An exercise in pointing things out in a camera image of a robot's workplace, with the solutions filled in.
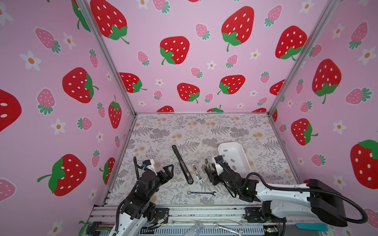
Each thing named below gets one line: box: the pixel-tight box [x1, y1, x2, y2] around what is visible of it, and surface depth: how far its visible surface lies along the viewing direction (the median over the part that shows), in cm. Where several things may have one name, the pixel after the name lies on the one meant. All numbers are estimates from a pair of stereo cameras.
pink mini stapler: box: [191, 163, 203, 181], surface depth 88 cm
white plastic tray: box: [218, 142, 252, 178], surface depth 97 cm
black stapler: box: [172, 145, 194, 185], surface depth 92 cm
